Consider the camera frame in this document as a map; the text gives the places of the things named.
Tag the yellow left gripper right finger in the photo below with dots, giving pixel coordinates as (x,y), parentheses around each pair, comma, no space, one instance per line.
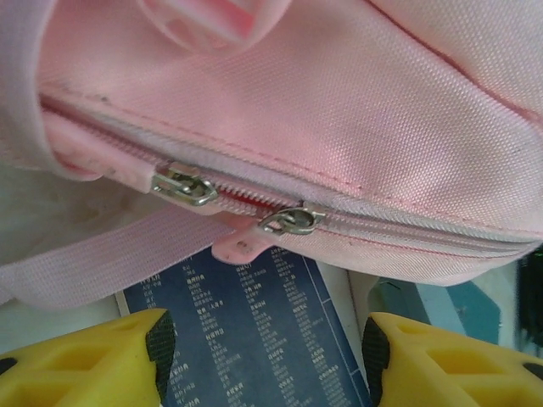
(458,373)

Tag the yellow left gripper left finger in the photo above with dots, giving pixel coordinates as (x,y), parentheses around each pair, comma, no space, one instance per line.
(85,369)

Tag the teal square notebook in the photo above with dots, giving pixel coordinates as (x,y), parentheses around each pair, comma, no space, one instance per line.
(466,313)

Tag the navy book with white text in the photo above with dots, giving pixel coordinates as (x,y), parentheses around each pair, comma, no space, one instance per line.
(254,339)

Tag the pink backpack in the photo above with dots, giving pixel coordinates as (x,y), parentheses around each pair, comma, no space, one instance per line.
(297,106)

